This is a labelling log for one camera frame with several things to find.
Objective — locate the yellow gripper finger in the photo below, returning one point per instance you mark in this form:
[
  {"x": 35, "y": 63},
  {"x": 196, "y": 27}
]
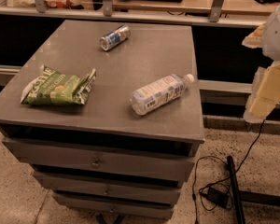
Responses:
[
  {"x": 254, "y": 40},
  {"x": 265, "y": 95}
]

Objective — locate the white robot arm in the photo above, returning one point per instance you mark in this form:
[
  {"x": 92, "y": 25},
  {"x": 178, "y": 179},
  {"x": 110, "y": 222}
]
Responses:
[{"x": 271, "y": 36}]

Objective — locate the redbull can blue silver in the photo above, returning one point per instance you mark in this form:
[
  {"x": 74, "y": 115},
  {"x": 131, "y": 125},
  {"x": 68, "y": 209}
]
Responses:
[{"x": 115, "y": 37}]

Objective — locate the clear plastic water bottle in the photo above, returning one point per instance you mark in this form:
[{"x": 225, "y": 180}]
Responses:
[{"x": 158, "y": 93}]

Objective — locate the black floor bar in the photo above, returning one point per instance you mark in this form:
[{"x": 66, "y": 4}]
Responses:
[{"x": 240, "y": 216}]

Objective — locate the black power adapter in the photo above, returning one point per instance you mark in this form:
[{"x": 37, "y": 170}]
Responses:
[{"x": 217, "y": 197}]

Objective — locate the grey drawer cabinet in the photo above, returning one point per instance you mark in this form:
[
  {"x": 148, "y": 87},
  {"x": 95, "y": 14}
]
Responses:
[{"x": 107, "y": 119}]

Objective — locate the green kettle chips bag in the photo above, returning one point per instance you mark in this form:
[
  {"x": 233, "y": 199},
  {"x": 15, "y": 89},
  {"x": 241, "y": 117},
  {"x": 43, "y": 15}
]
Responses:
[{"x": 55, "y": 88}]

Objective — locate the middle grey drawer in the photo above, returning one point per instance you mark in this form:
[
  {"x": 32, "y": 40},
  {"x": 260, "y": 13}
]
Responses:
[{"x": 108, "y": 188}]

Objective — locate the grey drawer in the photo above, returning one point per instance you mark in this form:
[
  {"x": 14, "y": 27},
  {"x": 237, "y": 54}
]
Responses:
[
  {"x": 108, "y": 188},
  {"x": 100, "y": 159},
  {"x": 112, "y": 206}
]

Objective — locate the top grey drawer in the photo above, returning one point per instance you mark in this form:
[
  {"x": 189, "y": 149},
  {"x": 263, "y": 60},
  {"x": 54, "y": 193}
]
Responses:
[{"x": 100, "y": 159}]

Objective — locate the bottom grey drawer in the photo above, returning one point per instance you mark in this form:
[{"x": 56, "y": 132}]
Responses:
[{"x": 112, "y": 206}]

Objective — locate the metal window rail frame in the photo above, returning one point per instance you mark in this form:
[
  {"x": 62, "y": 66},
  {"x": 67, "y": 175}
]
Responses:
[{"x": 244, "y": 12}]

